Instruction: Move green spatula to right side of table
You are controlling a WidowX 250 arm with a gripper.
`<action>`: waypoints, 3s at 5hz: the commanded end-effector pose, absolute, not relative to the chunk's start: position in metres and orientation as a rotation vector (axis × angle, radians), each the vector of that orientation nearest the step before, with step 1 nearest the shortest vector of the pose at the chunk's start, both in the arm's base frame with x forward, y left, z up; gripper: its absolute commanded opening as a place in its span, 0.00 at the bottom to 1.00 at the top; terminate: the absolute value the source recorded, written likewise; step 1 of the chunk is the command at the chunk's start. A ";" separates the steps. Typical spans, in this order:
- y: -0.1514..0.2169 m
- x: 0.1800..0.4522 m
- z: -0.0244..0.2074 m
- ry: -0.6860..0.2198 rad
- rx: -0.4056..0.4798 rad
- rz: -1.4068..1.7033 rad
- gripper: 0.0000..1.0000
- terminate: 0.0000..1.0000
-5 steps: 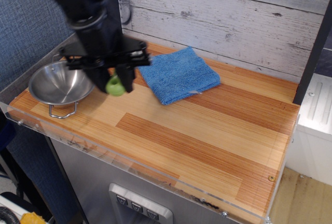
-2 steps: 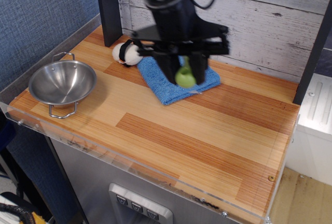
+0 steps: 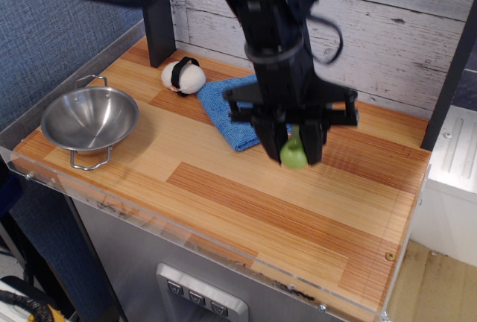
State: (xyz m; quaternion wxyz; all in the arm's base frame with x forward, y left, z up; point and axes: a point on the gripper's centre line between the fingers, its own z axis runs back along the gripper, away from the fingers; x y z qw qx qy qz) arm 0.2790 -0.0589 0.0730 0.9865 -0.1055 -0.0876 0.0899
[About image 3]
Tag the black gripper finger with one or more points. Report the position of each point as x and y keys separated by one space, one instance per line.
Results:
x=313 y=138
x=272 y=134

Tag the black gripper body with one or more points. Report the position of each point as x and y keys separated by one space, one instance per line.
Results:
x=288 y=87

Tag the green handled grey spatula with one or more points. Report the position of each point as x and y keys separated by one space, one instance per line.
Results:
x=292 y=153

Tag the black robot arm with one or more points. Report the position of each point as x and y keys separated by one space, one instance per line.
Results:
x=273 y=26

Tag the blue folded cloth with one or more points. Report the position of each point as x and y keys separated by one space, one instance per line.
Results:
x=239 y=135

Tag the white plush with black band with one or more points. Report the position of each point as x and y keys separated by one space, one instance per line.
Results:
x=185 y=77

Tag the white side cabinet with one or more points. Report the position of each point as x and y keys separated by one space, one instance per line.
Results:
x=445 y=218

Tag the clear acrylic table guard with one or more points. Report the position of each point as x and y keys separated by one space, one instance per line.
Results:
x=330 y=236

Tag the steel cabinet front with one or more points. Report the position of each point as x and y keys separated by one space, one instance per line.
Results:
x=130 y=255

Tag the silver button control panel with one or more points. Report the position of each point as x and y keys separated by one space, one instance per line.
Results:
x=187 y=298

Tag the yellow object at corner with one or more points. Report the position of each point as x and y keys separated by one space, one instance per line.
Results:
x=46 y=314

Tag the dark right vertical post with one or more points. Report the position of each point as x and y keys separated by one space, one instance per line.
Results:
x=447 y=93

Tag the dark vertical post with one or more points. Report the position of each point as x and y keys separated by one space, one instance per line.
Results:
x=159 y=31
x=447 y=93

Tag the dark left vertical post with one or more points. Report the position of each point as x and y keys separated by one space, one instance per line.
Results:
x=159 y=31

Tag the steel bowl with handles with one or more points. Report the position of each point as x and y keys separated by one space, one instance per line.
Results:
x=92 y=117

